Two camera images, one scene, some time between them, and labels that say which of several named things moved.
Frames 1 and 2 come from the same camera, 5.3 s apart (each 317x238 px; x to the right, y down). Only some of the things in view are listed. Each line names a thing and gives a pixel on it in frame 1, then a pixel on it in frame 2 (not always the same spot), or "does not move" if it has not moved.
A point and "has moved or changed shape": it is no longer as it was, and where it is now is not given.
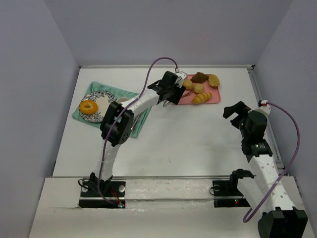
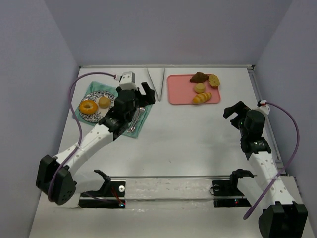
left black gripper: (175, 94) → (139, 94)
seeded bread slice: (213, 81) does not move
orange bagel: (88, 107) does not move
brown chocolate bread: (199, 77) does not move
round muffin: (188, 84) → (104, 102)
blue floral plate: (103, 98) does not move
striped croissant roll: (202, 98) does not move
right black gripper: (237, 113) does not move
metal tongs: (167, 102) has moved or changed shape
